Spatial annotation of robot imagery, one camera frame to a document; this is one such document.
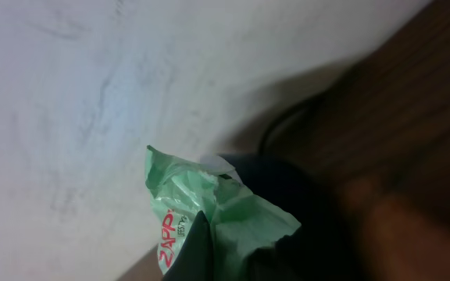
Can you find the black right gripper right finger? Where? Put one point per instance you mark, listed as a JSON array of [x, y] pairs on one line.
[[322, 248]]

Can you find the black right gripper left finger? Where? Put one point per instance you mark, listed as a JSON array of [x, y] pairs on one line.
[[195, 260]]

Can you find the teal wet wipes pack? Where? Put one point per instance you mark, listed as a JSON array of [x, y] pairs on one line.
[[240, 221]]

